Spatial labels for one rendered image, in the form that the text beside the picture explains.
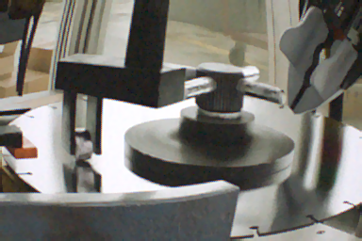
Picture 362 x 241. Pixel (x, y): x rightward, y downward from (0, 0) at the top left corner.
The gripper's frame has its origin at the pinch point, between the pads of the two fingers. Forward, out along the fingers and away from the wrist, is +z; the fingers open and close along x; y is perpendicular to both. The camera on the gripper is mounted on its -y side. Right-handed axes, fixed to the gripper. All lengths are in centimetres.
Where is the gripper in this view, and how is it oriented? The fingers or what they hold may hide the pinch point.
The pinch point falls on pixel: (303, 97)
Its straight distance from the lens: 68.8
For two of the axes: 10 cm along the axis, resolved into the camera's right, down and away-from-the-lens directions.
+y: -5.2, -0.4, -8.5
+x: 6.4, 6.5, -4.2
